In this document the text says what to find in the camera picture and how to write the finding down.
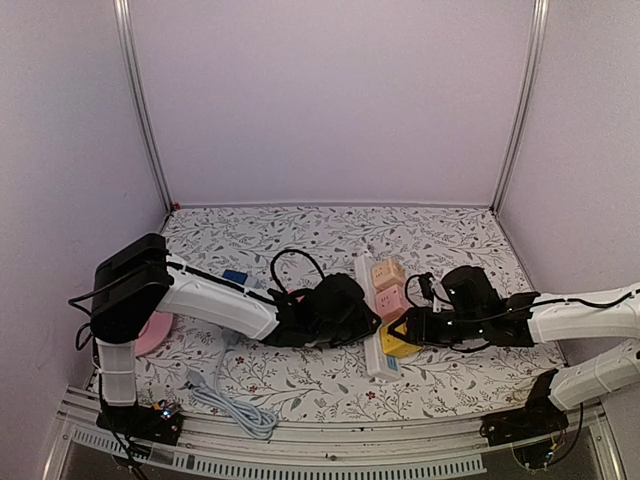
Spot floral patterned table mat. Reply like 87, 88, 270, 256
136, 206, 564, 423

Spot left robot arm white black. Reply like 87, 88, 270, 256
68, 233, 382, 434

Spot white power strip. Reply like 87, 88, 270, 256
354, 253, 401, 382

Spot aluminium frame post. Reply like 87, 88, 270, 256
113, 0, 174, 214
490, 0, 550, 216

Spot pink saucer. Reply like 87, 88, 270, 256
135, 312, 174, 357

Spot grey-blue power strip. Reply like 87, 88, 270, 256
225, 274, 258, 343

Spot small pink adapter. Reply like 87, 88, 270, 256
287, 288, 308, 302

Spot front aluminium rail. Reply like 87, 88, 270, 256
43, 388, 632, 479

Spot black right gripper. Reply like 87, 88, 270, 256
388, 307, 486, 349

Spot pink cube socket plug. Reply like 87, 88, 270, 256
374, 285, 409, 324

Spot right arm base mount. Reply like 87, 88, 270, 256
479, 369, 569, 446

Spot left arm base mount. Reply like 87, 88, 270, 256
96, 398, 184, 446

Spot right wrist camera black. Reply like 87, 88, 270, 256
418, 273, 444, 313

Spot yellow cube socket plug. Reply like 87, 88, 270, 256
379, 324, 423, 358

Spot left aluminium frame post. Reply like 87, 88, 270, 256
113, 0, 174, 214

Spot right aluminium frame post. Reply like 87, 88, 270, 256
490, 0, 550, 216

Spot dark blue cube socket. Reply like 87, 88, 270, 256
222, 269, 248, 285

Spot grey coiled power cable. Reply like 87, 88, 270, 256
184, 342, 279, 441

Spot beige cube socket plug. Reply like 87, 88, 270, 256
371, 258, 406, 291

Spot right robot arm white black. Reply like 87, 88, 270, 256
388, 265, 639, 436

